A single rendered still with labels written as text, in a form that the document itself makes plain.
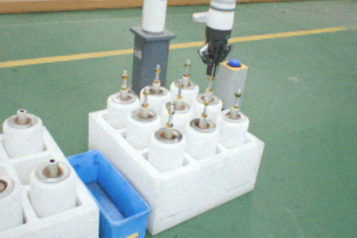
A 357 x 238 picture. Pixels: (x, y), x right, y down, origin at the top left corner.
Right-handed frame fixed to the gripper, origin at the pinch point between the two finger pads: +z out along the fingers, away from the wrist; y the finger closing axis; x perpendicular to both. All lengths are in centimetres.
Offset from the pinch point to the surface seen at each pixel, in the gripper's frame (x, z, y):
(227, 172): -19.1, 22.6, -8.3
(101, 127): 13.1, 17.5, -30.3
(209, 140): -15.3, 11.7, -14.4
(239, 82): 2.3, 8.8, 18.0
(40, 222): -13, 17, -61
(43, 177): -9, 9, -58
